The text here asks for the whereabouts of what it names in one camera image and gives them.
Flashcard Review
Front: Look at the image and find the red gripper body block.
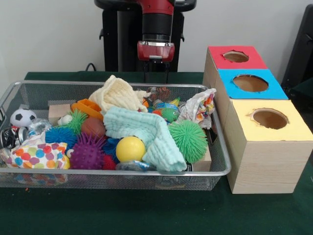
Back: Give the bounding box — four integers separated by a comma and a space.
136, 40, 176, 62

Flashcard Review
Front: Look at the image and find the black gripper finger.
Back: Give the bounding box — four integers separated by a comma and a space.
144, 60, 152, 84
163, 61, 171, 84

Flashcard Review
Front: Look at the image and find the tiger plush toy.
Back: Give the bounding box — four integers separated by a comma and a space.
149, 86, 171, 98

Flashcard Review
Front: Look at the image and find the cream waffle cloth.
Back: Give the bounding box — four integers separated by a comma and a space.
88, 74, 152, 115

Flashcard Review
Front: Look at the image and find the mint green waffle cloth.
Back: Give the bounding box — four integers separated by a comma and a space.
103, 106, 188, 172

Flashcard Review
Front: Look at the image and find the multicoloured patterned cloth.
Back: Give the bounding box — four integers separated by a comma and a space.
4, 132, 70, 169

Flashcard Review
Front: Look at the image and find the clear mesh bin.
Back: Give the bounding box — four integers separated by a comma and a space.
0, 80, 232, 191

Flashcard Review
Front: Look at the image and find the wooden box with three holes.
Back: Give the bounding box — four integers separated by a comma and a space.
201, 45, 313, 194

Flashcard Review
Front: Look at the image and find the plain green spiky ball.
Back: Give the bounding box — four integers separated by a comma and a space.
168, 119, 208, 164

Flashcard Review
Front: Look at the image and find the brown toy football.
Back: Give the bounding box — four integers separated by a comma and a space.
80, 117, 106, 138

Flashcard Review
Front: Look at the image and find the smooth yellow ball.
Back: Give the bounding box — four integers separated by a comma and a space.
115, 136, 147, 163

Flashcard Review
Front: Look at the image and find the green spiky ball with eyes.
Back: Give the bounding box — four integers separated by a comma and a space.
58, 109, 88, 134

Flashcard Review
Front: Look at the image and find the purple spiky toy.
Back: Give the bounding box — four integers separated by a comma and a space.
69, 133, 106, 170

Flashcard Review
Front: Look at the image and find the plain blue spiky ball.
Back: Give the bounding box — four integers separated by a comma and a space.
45, 126, 78, 148

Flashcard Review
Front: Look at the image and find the small soccer ball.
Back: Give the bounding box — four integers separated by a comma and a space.
10, 108, 37, 128

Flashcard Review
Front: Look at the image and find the black upright panel stand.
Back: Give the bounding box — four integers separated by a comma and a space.
281, 3, 313, 116

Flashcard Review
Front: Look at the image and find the dark green tablecloth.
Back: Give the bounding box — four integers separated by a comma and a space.
0, 70, 313, 235

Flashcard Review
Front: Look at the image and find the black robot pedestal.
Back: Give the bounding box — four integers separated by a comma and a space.
94, 0, 198, 72

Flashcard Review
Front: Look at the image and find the black looped cable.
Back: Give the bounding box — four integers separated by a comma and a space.
84, 63, 106, 72

